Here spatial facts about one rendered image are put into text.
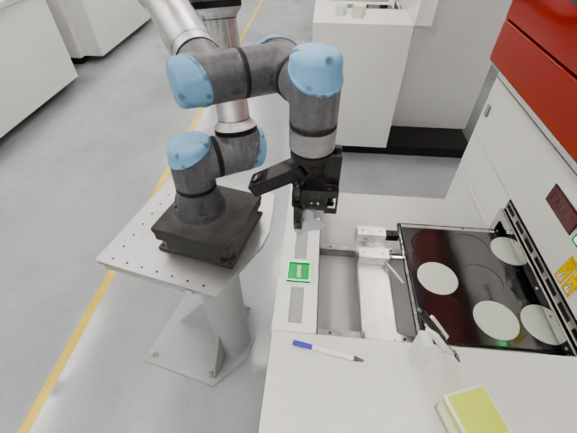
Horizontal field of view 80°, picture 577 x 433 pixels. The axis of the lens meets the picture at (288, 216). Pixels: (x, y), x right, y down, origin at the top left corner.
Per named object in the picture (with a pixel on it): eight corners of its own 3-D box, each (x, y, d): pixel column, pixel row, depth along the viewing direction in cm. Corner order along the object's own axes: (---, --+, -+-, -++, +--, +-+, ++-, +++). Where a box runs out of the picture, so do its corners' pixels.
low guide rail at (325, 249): (489, 261, 101) (495, 255, 99) (492, 267, 100) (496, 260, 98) (319, 249, 104) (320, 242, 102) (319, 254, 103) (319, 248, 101)
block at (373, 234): (383, 234, 101) (385, 227, 99) (384, 242, 99) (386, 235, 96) (355, 232, 101) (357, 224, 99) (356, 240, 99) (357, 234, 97)
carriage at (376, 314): (380, 238, 104) (383, 231, 102) (397, 359, 78) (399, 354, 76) (354, 236, 104) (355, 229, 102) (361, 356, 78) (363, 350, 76)
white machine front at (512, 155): (464, 166, 134) (512, 60, 106) (562, 387, 77) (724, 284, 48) (456, 166, 134) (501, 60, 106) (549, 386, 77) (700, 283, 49)
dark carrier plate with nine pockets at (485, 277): (525, 235, 98) (525, 234, 98) (586, 355, 74) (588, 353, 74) (402, 228, 101) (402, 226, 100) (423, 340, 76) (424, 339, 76)
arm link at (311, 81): (324, 35, 50) (358, 55, 45) (319, 106, 58) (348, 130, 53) (276, 44, 48) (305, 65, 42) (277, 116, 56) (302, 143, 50)
